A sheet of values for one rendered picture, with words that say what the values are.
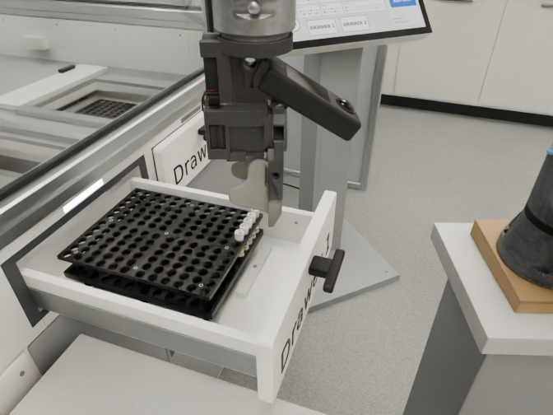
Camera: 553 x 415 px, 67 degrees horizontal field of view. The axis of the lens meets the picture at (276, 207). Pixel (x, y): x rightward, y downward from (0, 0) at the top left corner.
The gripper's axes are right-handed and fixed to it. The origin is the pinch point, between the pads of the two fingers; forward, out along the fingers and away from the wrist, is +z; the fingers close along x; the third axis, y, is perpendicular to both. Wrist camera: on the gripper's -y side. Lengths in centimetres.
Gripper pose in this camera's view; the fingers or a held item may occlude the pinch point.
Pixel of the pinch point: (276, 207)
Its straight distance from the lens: 50.4
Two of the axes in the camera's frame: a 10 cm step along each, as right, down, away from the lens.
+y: -10.0, 0.2, -0.3
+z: -0.1, 8.1, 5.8
